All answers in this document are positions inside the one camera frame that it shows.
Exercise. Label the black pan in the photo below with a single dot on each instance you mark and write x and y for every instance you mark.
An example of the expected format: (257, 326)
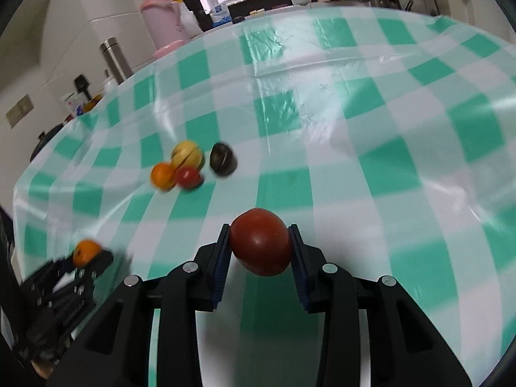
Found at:
(44, 141)

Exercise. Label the red and white box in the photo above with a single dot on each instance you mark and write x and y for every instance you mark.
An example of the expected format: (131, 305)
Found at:
(75, 105)

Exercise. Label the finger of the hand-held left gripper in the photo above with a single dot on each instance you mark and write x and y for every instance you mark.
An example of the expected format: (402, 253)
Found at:
(58, 270)
(103, 260)

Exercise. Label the white bottle with yellow cap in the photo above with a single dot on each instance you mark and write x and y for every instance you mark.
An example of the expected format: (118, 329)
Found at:
(189, 20)

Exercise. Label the wall socket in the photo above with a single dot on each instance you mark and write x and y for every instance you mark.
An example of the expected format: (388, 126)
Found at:
(18, 111)

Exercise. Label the dark brown round fruit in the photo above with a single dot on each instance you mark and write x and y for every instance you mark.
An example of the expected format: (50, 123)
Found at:
(223, 159)

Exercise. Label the yellow striped round fruit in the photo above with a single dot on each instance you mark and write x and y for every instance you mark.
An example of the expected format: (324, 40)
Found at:
(185, 153)

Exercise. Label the small orange object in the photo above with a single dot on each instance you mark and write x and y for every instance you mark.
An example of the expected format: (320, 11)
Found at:
(92, 103)

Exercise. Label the small red fruit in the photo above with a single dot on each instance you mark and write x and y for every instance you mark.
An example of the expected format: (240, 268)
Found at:
(188, 177)

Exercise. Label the pink thermos jug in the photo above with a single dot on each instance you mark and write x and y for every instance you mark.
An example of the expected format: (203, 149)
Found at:
(163, 24)

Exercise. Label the blue and white packet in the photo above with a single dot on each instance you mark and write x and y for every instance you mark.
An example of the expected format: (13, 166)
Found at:
(221, 13)

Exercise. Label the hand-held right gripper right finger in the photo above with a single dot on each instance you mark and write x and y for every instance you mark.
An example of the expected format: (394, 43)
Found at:
(300, 274)

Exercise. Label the small orange fruit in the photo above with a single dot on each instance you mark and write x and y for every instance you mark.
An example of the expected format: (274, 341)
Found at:
(162, 175)
(85, 252)

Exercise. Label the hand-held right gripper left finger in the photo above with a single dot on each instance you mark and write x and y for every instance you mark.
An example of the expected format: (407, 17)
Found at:
(221, 274)

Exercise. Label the stainless steel bottle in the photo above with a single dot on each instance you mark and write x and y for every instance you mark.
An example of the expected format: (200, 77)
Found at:
(117, 62)

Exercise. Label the small white jar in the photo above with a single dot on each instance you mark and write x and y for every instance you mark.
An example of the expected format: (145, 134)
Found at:
(109, 85)

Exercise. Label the small black device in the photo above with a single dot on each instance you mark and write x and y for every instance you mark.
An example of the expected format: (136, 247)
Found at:
(82, 82)

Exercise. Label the large dark red tomato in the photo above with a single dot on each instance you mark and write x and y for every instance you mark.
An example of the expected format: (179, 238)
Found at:
(260, 242)

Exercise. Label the green checkered tablecloth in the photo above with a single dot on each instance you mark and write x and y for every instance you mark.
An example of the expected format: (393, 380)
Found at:
(363, 129)

